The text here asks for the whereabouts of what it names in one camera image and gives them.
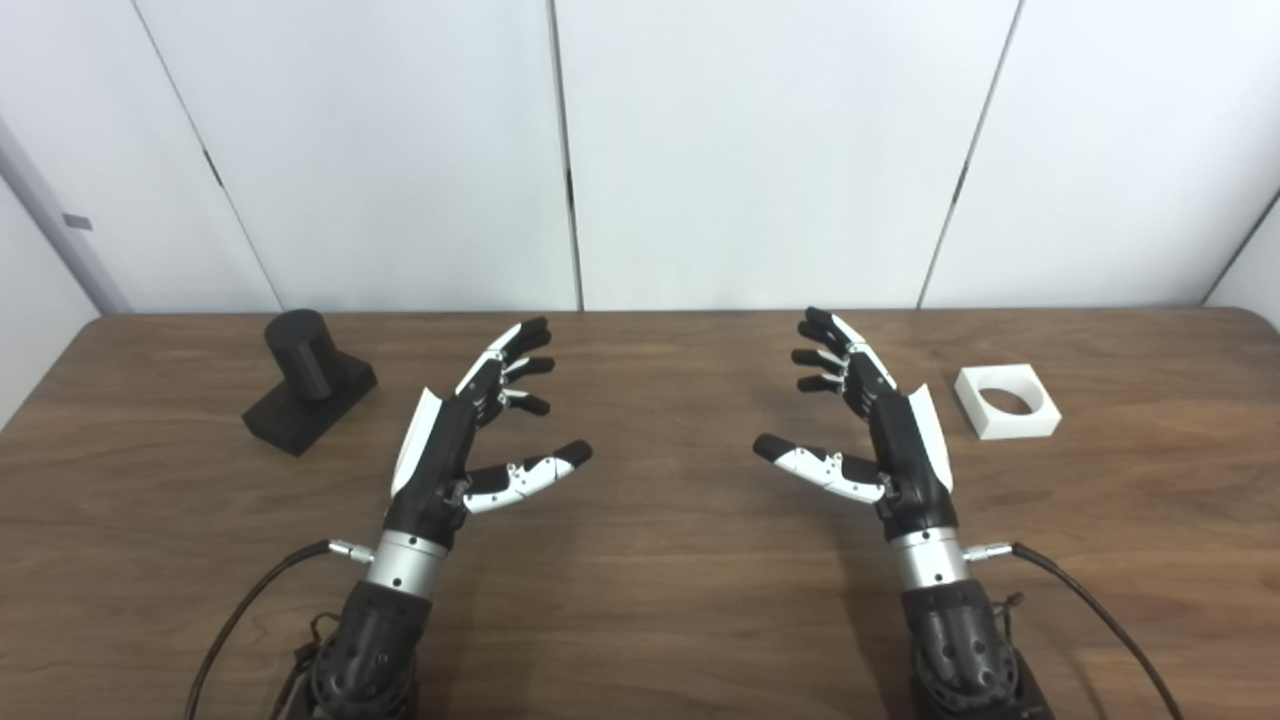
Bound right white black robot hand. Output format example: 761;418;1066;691
752;306;971;593

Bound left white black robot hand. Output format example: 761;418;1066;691
362;316;594;601

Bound white square piece with hole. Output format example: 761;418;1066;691
953;364;1062;441

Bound black peg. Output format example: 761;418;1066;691
242;309;378;458

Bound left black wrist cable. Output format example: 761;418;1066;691
183;538;376;720

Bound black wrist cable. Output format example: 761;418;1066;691
183;538;376;720
962;540;1186;720

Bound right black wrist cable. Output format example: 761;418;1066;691
962;540;1186;720

